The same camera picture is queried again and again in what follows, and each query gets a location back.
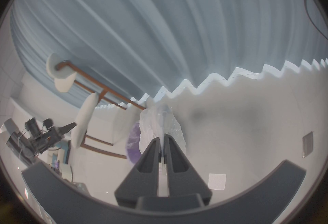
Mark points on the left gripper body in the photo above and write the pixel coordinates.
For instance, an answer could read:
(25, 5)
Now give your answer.
(52, 137)

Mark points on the white plastic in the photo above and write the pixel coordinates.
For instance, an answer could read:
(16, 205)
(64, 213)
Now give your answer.
(158, 120)

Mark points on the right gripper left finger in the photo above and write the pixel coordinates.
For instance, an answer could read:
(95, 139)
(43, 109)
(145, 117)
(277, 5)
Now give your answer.
(128, 187)

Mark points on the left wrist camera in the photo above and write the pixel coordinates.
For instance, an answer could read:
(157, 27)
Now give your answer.
(48, 123)

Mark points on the purple plastic bag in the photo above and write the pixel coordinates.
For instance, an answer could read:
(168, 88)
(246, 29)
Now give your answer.
(132, 141)

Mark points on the white cushioned wooden chair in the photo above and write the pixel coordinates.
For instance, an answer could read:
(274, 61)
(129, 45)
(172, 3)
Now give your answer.
(84, 118)

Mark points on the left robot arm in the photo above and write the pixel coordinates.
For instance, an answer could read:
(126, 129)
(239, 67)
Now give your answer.
(28, 143)

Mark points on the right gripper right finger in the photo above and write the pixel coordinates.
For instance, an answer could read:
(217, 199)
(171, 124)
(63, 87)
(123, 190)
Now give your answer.
(192, 184)

